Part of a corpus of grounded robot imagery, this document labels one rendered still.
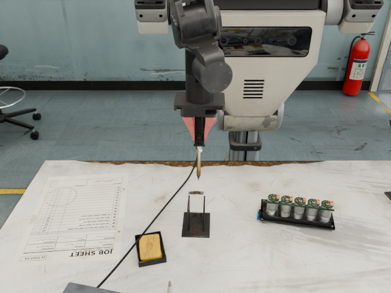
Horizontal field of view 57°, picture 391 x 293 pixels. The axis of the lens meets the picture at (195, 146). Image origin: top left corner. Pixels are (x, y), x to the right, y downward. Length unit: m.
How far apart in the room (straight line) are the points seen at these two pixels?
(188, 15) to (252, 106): 0.54
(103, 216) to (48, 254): 0.14
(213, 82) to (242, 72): 0.47
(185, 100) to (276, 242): 0.35
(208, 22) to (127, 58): 2.76
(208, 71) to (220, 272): 0.38
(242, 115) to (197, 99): 0.45
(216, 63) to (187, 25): 0.09
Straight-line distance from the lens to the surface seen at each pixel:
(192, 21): 0.65
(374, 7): 1.17
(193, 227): 0.80
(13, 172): 2.53
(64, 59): 3.55
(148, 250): 0.75
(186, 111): 0.71
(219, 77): 0.62
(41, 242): 0.84
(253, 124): 1.17
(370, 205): 0.96
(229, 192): 0.91
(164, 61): 3.37
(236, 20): 1.04
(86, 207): 0.90
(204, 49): 0.63
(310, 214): 0.82
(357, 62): 3.46
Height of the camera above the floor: 1.31
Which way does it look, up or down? 31 degrees down
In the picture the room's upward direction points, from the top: straight up
